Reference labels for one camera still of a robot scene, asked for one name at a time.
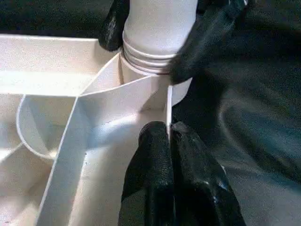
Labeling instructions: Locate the white plastic table top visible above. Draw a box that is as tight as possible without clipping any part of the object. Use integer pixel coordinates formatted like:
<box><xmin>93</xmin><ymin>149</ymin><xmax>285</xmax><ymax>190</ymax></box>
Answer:
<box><xmin>0</xmin><ymin>34</ymin><xmax>194</xmax><ymax>226</ymax></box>

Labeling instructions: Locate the white plastic table leg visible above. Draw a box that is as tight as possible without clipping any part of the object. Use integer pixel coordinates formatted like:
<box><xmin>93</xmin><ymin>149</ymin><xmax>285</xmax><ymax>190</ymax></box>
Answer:
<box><xmin>121</xmin><ymin>0</ymin><xmax>198</xmax><ymax>76</ymax></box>

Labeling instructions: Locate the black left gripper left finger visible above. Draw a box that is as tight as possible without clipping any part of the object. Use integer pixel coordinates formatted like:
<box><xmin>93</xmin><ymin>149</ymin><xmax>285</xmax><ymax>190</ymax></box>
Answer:
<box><xmin>117</xmin><ymin>121</ymin><xmax>175</xmax><ymax>226</ymax></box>

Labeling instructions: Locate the black plastic mat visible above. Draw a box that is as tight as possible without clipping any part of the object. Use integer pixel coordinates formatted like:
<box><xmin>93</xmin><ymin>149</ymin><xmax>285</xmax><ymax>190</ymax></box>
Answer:
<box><xmin>0</xmin><ymin>0</ymin><xmax>301</xmax><ymax>226</ymax></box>

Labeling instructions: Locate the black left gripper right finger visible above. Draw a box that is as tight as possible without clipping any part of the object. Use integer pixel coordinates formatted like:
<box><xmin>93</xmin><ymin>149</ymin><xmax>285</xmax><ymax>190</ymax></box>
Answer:
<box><xmin>170</xmin><ymin>121</ymin><xmax>247</xmax><ymax>226</ymax></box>

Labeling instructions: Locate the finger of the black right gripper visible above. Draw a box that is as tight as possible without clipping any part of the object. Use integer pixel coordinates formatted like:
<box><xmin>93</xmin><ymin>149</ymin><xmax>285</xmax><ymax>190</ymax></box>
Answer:
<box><xmin>168</xmin><ymin>0</ymin><xmax>248</xmax><ymax>85</ymax></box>
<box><xmin>97</xmin><ymin>0</ymin><xmax>130</xmax><ymax>52</ymax></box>

